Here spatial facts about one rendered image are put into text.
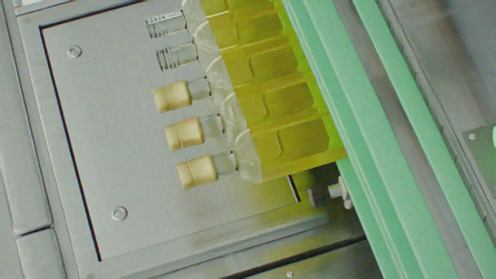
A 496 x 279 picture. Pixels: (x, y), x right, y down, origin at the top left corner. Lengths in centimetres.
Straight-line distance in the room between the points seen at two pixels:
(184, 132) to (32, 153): 28
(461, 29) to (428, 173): 18
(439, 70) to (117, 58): 55
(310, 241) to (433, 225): 33
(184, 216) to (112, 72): 26
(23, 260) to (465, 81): 62
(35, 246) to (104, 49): 33
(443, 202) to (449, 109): 10
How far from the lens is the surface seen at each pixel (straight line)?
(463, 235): 104
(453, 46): 113
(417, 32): 114
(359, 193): 123
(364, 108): 110
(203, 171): 120
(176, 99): 126
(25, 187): 139
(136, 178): 136
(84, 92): 145
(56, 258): 133
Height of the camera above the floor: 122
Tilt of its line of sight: 7 degrees down
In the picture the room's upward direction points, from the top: 106 degrees counter-clockwise
